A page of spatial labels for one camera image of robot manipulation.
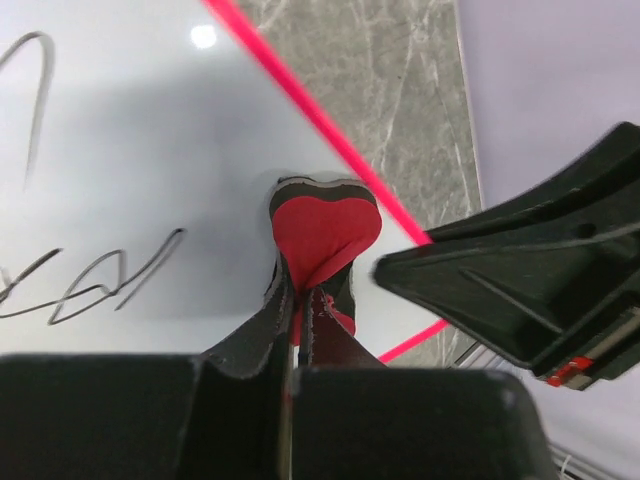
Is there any red and black eraser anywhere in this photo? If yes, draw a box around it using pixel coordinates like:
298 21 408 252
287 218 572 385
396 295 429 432
269 176 382 346

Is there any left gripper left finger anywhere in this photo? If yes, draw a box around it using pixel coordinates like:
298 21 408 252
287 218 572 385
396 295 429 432
1 281 290 479

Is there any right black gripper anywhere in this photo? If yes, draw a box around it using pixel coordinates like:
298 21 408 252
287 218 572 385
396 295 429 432
373 122 639 391

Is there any white board with pink frame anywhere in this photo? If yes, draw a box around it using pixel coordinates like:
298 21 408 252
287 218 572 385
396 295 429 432
0 0 449 365

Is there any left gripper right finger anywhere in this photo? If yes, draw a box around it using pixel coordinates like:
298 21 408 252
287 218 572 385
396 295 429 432
292 289 558 479

